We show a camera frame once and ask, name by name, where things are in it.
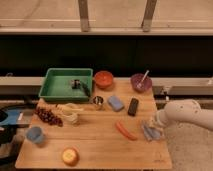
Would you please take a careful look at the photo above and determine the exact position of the blue sponge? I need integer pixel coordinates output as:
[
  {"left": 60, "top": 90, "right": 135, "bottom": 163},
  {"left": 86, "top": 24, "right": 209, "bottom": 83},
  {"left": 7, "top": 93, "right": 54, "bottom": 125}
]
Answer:
[{"left": 108, "top": 96, "right": 124, "bottom": 112}]

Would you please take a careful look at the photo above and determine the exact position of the orange bowl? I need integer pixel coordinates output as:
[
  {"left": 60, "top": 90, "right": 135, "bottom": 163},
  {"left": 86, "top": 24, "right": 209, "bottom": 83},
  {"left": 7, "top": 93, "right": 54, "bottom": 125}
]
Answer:
[{"left": 94, "top": 71, "right": 113, "bottom": 89}]

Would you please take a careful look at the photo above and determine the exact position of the metal post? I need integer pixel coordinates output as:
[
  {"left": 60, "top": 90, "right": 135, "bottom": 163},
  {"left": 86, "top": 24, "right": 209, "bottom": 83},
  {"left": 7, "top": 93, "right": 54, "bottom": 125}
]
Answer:
[
  {"left": 141, "top": 0, "right": 157, "bottom": 32},
  {"left": 78, "top": 0, "right": 90, "bottom": 32}
]

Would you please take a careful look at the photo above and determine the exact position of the yellow banana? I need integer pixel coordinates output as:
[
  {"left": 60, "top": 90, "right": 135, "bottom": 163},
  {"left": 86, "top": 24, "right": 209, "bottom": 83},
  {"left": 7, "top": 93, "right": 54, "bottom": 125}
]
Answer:
[{"left": 56, "top": 104, "right": 83, "bottom": 113}]

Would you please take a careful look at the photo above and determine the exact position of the blue plastic cup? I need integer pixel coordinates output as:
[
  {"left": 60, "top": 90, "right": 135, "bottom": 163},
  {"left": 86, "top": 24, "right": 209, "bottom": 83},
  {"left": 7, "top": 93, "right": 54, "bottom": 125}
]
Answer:
[{"left": 26, "top": 126, "right": 44, "bottom": 144}]

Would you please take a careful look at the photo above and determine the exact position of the black rectangular block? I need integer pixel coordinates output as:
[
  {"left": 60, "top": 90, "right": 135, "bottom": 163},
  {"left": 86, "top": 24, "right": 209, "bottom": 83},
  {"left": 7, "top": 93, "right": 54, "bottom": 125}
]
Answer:
[{"left": 128, "top": 98, "right": 139, "bottom": 116}]

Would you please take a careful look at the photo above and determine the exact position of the red grape bunch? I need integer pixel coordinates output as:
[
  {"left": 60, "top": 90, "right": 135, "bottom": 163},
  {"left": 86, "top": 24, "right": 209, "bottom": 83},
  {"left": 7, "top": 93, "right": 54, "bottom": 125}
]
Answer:
[{"left": 35, "top": 108, "right": 63, "bottom": 127}]

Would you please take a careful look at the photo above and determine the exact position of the blue black machine at left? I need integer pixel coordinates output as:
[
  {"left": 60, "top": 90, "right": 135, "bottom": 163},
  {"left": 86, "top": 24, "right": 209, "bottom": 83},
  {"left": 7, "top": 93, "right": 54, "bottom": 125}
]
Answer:
[{"left": 0, "top": 104, "right": 35, "bottom": 146}]

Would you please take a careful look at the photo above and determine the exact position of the black object in tray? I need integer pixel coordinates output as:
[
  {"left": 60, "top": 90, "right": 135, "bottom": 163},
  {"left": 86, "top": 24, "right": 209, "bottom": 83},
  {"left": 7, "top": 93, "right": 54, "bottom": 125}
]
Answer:
[{"left": 71, "top": 79, "right": 91, "bottom": 97}]

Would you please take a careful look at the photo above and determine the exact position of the left metal post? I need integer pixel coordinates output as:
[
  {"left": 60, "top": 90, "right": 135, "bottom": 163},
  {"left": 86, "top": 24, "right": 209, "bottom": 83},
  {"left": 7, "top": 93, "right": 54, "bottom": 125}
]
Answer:
[{"left": 78, "top": 0, "right": 90, "bottom": 32}]

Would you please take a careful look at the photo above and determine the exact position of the white spoon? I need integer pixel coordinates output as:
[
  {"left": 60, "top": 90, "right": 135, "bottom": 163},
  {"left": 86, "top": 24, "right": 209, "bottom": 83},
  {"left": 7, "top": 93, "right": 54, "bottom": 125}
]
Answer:
[{"left": 137, "top": 70, "right": 149, "bottom": 88}]

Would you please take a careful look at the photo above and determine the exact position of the purple bowl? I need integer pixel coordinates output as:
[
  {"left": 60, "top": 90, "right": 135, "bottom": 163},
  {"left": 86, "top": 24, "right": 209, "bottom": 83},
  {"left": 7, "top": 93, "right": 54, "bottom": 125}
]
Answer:
[{"left": 130, "top": 73, "right": 152, "bottom": 93}]

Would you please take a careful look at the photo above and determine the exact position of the orange yellow apple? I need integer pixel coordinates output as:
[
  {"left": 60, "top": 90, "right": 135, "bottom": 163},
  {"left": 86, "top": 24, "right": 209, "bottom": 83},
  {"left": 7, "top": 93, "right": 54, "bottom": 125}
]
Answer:
[{"left": 62, "top": 148, "right": 79, "bottom": 166}]

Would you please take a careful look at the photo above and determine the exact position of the right metal post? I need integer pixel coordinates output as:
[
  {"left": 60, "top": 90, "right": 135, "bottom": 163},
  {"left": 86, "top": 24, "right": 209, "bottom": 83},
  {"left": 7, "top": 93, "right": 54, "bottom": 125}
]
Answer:
[{"left": 141, "top": 0, "right": 157, "bottom": 32}]

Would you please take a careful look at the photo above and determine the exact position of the orange carrot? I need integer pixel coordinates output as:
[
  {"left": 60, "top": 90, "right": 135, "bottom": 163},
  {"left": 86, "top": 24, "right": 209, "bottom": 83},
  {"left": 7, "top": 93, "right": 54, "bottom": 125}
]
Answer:
[{"left": 115, "top": 121, "right": 137, "bottom": 141}]

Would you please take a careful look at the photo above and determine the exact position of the small metal cup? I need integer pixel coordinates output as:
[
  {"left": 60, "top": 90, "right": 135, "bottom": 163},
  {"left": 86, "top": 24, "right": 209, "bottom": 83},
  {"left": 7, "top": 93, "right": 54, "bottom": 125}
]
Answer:
[{"left": 93, "top": 96, "right": 104, "bottom": 110}]

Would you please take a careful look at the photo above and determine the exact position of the green plastic tray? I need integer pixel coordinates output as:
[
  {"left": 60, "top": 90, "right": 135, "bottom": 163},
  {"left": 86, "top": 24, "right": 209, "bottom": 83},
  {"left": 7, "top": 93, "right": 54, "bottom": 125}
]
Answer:
[{"left": 39, "top": 68, "right": 93, "bottom": 102}]

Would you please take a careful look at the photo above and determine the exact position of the light blue towel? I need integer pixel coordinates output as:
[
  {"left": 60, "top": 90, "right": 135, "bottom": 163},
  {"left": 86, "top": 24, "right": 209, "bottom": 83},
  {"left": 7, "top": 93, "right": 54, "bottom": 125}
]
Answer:
[{"left": 141, "top": 121, "right": 163, "bottom": 141}]

